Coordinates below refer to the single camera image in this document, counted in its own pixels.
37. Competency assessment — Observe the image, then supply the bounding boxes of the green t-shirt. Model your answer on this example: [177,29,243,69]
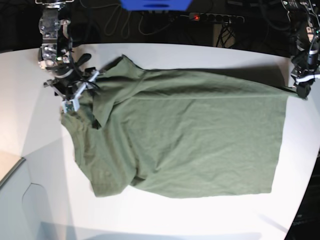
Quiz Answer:
[61,56,291,199]

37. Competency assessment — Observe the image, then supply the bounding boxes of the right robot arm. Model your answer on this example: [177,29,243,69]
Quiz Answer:
[35,0,99,101]

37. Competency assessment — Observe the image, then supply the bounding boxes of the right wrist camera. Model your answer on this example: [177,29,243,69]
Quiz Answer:
[62,98,80,113]

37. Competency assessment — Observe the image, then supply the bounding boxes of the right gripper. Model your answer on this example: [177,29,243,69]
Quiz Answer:
[42,66,100,100]

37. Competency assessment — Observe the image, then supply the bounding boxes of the black power strip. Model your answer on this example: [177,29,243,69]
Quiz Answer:
[188,12,245,25]

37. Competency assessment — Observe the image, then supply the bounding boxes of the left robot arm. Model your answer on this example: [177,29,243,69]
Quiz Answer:
[258,0,320,100]

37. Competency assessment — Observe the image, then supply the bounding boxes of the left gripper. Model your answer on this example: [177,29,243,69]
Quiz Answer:
[290,53,320,98]

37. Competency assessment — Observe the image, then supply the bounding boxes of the blue box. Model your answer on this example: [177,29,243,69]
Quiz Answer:
[120,0,192,11]

